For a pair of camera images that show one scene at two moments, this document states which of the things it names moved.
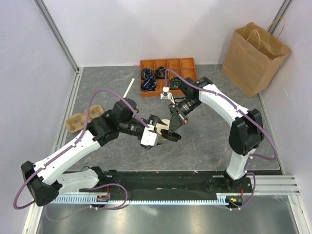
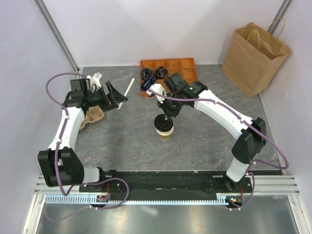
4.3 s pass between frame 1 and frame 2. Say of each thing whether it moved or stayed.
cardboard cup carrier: stayed
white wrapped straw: stayed
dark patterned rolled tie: stayed
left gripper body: moved
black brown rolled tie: stayed
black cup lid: moved
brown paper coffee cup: moved
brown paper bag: stayed
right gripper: moved
